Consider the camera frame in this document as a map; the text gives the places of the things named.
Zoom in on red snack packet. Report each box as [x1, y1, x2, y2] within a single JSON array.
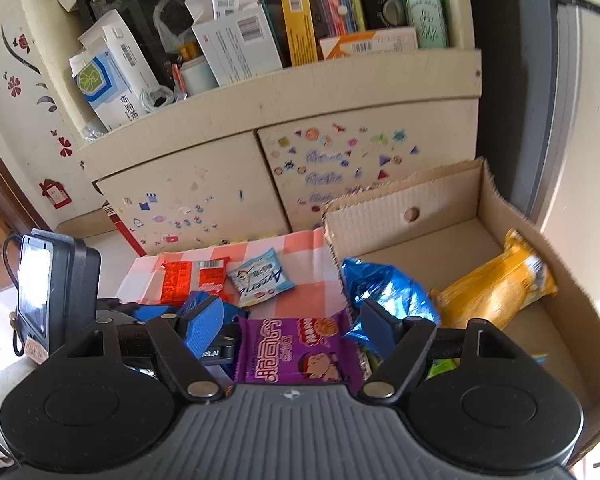
[[159, 260, 201, 307], [197, 256, 231, 301]]

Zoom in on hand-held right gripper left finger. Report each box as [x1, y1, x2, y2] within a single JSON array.
[[65, 294, 226, 402]]

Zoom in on yellow snack packet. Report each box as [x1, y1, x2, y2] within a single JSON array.
[[430, 228, 559, 331]]

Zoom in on clear plastic bag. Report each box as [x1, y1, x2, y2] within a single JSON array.
[[152, 0, 197, 55]]

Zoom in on light blue snack packet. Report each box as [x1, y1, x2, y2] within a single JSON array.
[[227, 247, 297, 308]]

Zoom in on orange and white box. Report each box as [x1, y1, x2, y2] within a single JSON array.
[[319, 26, 419, 61]]

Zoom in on printed cardboard box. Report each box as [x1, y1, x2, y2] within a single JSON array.
[[322, 156, 600, 461]]

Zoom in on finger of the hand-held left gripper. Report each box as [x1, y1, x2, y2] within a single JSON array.
[[99, 299, 157, 322]]

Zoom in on white box with barcode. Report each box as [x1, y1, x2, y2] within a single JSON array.
[[191, 2, 284, 87]]

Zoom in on wooden cabinet with stickers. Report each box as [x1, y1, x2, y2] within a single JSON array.
[[10, 0, 483, 256]]

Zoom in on white jar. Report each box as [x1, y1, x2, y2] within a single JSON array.
[[179, 55, 219, 97]]

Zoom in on purple snack packet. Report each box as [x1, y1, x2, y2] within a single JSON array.
[[234, 310, 368, 396]]

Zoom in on green snack packet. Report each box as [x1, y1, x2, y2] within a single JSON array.
[[362, 345, 461, 381]]

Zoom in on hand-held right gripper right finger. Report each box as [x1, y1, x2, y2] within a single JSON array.
[[358, 298, 521, 403]]

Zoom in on white and blue medicine box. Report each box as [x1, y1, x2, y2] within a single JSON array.
[[69, 9, 161, 133]]

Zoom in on orange checked tablecloth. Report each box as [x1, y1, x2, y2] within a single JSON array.
[[115, 227, 351, 391]]

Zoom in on white carton with barcode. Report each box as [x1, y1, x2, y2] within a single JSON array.
[[184, 0, 263, 23]]

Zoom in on wooden door frame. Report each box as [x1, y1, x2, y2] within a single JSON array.
[[0, 125, 48, 293]]

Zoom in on white refrigerator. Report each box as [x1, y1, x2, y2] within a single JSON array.
[[467, 0, 600, 306]]

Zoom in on yellow box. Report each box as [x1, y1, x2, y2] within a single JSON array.
[[279, 0, 319, 67]]

